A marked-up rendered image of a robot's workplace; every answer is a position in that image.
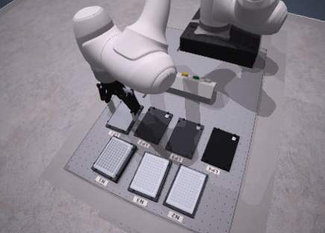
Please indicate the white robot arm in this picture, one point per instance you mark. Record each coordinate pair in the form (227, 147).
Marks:
(138, 56)

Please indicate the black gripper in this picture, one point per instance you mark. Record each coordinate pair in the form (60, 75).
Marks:
(118, 89)

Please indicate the white button panel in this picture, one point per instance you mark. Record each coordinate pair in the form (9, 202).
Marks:
(193, 88)

